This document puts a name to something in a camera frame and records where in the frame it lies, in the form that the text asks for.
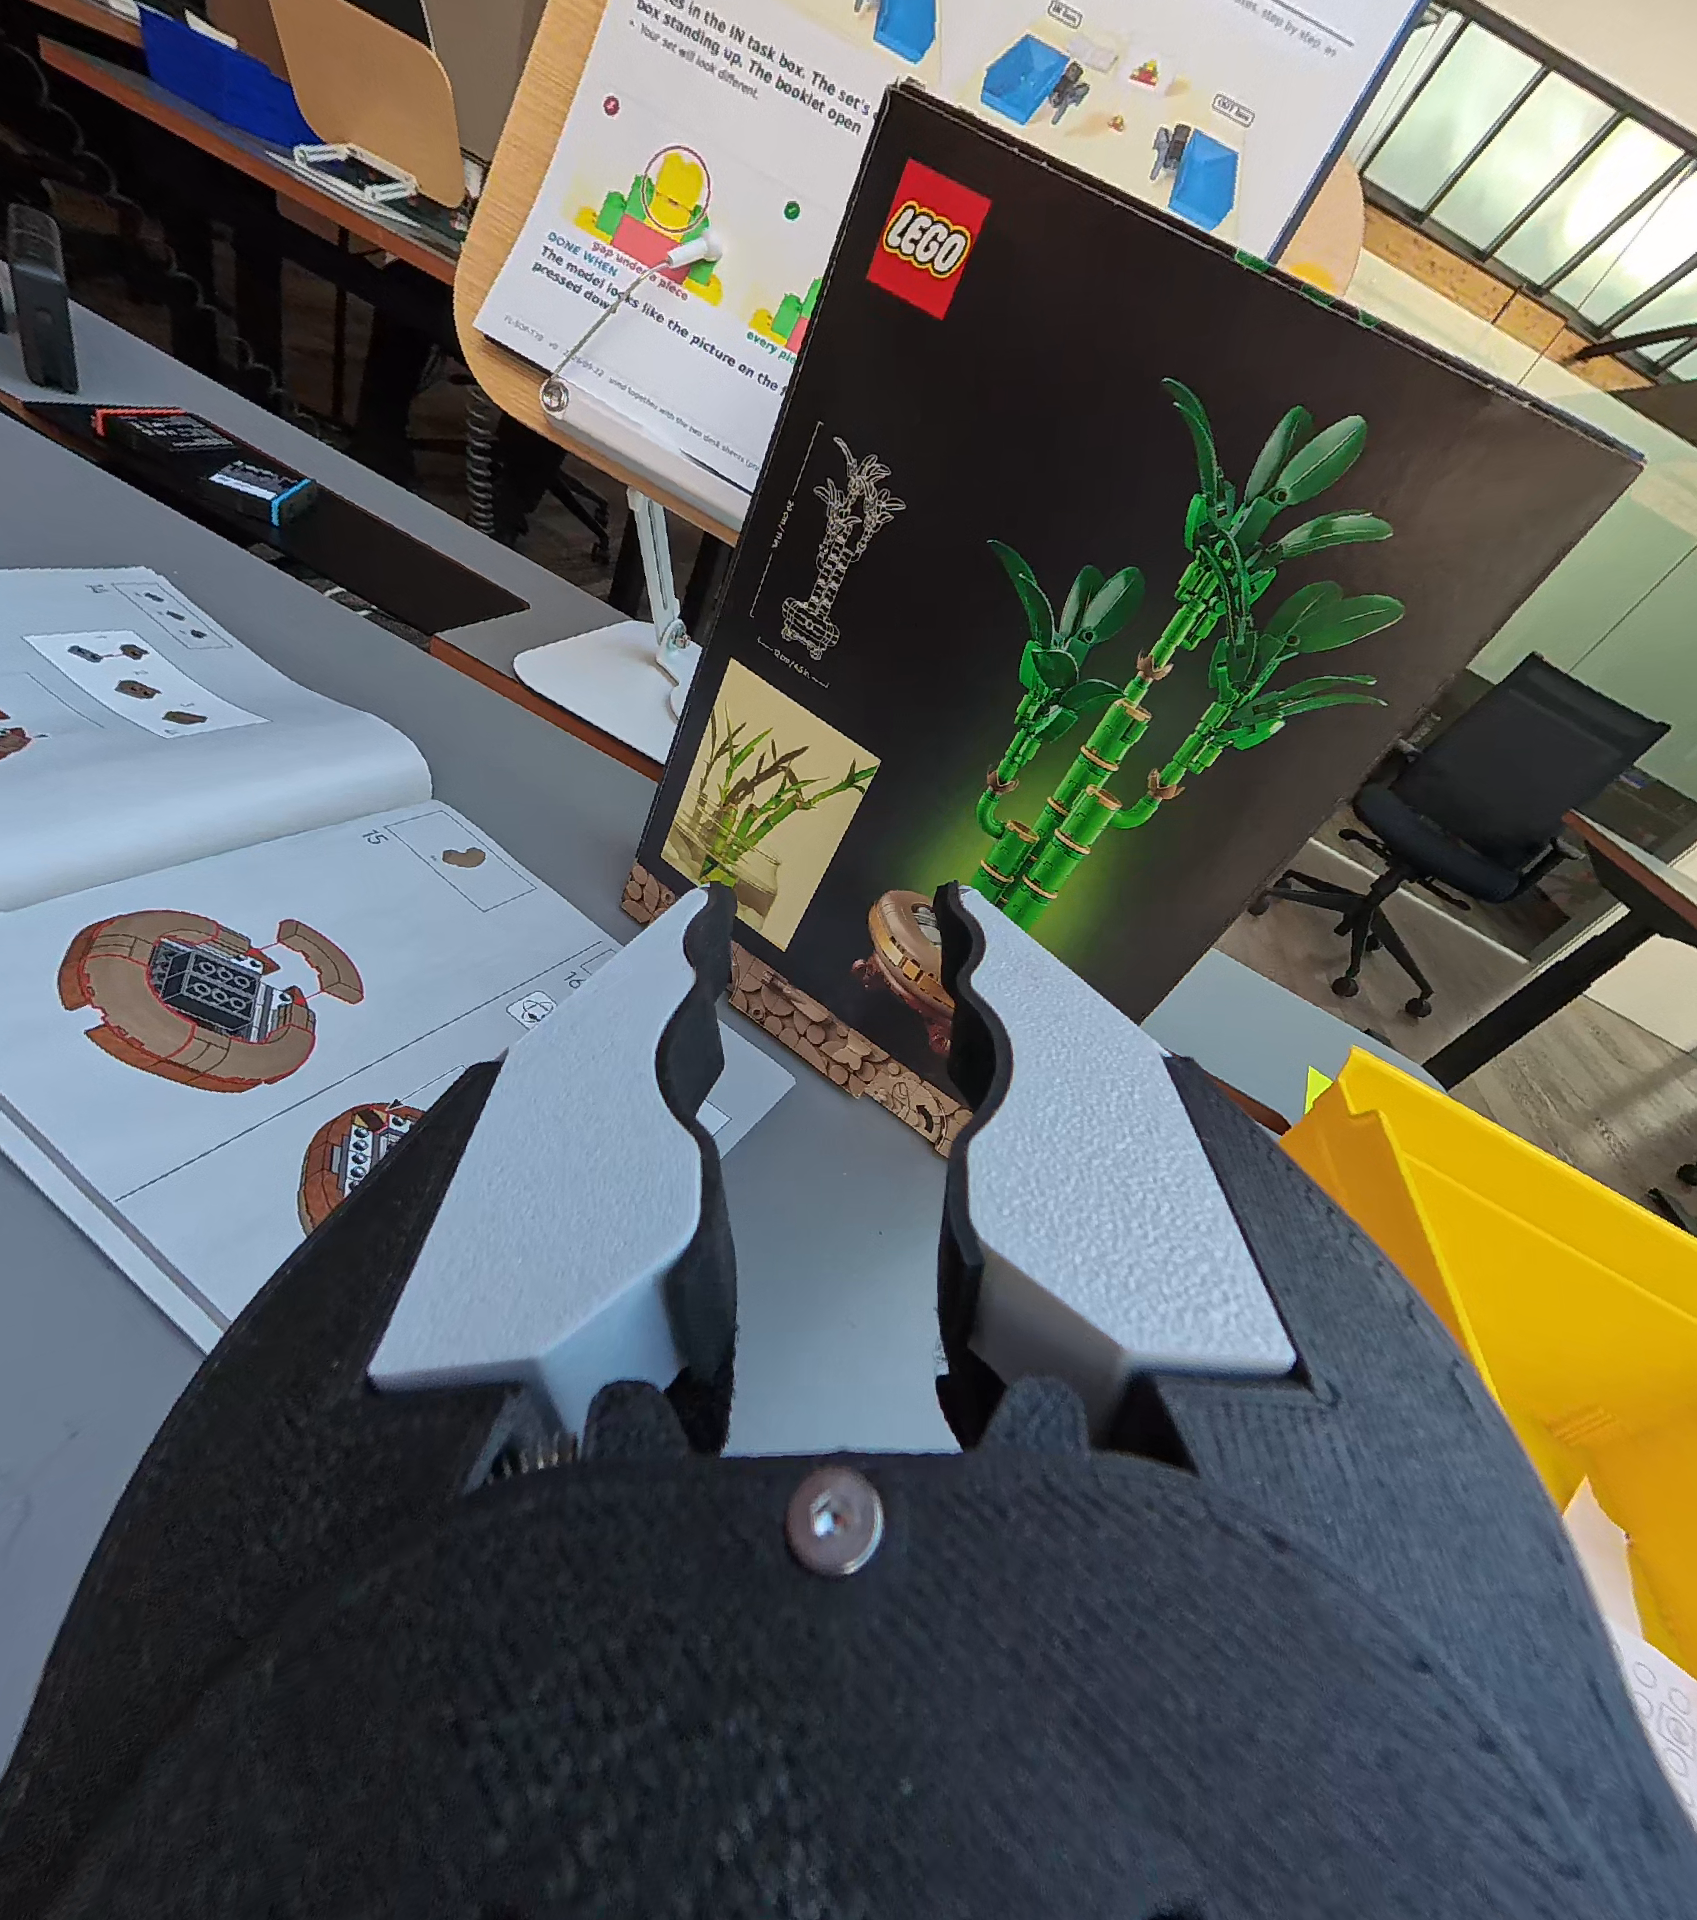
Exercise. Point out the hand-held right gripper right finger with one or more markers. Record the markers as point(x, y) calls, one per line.
point(1119, 1201)

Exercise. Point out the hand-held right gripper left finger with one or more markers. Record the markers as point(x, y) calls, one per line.
point(549, 1201)

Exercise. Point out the black lego set box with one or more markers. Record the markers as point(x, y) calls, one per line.
point(1089, 450)

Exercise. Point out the neon yellow sticky label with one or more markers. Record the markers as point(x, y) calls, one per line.
point(1318, 1089)

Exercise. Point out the yellow plastic bin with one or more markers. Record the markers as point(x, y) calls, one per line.
point(1614, 1321)

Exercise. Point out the white document stand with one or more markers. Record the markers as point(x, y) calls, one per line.
point(593, 674)

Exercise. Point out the open instruction booklet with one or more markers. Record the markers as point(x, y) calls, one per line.
point(113, 841)

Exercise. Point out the grey desk with wood edge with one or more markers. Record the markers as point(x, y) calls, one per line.
point(190, 165)
point(1687, 900)

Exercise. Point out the black desk tray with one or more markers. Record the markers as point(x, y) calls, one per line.
point(370, 578)

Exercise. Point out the blue-edged black battery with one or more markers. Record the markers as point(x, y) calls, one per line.
point(264, 493)

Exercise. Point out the small flat paper bag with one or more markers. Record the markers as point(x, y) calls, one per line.
point(1687, 1754)

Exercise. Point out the instruction sheet on wooden stand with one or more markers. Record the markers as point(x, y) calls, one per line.
point(490, 271)

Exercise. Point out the black rectangular box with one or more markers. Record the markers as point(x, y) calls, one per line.
point(43, 301)

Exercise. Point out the wooden document board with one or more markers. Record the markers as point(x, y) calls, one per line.
point(370, 75)

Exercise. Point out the blue plastic bin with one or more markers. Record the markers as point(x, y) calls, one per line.
point(220, 68)

